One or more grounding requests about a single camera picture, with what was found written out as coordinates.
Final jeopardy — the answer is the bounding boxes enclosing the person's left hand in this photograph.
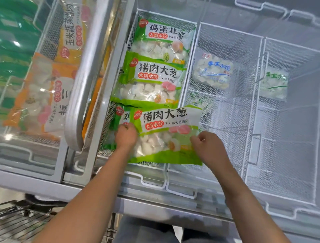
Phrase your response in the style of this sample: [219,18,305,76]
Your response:
[115,123,138,152]

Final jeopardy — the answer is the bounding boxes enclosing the person's right hand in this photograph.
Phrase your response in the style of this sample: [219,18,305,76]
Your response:
[190,131,230,173]

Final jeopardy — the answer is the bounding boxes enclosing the green frozen dumpling bag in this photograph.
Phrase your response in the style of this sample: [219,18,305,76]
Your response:
[129,106,203,166]
[103,102,137,151]
[111,51,187,108]
[131,17,197,65]

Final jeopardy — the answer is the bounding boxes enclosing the person's left forearm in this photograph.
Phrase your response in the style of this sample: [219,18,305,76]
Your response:
[34,149,134,243]

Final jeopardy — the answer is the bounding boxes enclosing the person's right forearm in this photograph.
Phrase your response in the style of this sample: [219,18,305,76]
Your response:
[207,159,292,243]

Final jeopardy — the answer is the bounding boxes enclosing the clear dumpling bag green print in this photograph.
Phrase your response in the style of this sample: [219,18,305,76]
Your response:
[187,93,216,113]
[259,66,290,102]

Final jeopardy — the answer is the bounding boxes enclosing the glass freezer sliding lid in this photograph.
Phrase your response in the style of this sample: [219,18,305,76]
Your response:
[0,0,137,184]

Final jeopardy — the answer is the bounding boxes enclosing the grey chest freezer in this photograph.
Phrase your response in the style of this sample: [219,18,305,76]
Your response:
[0,0,320,243]

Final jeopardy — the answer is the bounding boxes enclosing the clear dumpling bag blue print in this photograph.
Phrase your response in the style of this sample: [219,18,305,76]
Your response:
[192,53,234,91]

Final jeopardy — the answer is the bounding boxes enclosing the orange frozen dumpling bag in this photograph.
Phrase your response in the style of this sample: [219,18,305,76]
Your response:
[53,0,88,65]
[2,52,78,141]

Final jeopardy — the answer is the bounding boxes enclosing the grey trousers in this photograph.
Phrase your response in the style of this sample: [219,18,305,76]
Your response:
[114,215,229,243]

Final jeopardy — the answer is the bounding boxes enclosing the pile of dark green packets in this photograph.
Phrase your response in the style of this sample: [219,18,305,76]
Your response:
[0,0,42,79]

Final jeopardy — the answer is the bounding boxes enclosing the metal shopping cart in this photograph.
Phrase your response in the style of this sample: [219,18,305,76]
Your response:
[0,194,118,243]

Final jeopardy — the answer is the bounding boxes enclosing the white wire freezer basket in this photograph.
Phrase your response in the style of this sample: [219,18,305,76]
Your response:
[0,0,84,176]
[167,22,265,182]
[244,37,320,206]
[97,9,198,169]

